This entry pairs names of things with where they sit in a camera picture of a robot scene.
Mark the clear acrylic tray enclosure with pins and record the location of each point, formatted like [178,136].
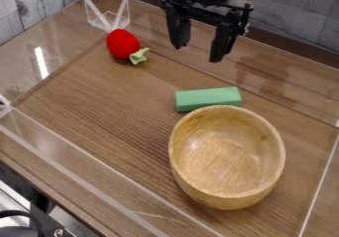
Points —
[86,129]

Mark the green foam block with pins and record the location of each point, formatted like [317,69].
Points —
[193,99]

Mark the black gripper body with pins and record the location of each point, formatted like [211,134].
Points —
[210,12]

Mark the wooden bowl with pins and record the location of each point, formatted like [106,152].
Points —
[227,156]

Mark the black metal table bracket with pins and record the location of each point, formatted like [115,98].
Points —
[51,227]

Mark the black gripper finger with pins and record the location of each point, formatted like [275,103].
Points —
[223,41]
[179,28]

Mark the red plush strawberry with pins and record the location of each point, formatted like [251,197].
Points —
[125,47]

